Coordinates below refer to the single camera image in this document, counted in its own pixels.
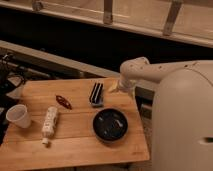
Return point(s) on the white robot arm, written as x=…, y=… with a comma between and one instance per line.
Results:
x=182, y=111

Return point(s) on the black ceramic bowl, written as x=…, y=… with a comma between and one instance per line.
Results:
x=110, y=125

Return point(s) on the dark red snack wrapper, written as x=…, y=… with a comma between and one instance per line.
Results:
x=63, y=101

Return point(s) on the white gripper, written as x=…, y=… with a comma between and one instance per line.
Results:
x=124, y=85

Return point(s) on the metal window rail frame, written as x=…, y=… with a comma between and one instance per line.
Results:
x=189, y=21

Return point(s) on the white paper cup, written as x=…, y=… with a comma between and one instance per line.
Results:
x=19, y=116

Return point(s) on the white plastic bottle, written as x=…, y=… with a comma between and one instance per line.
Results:
x=49, y=124

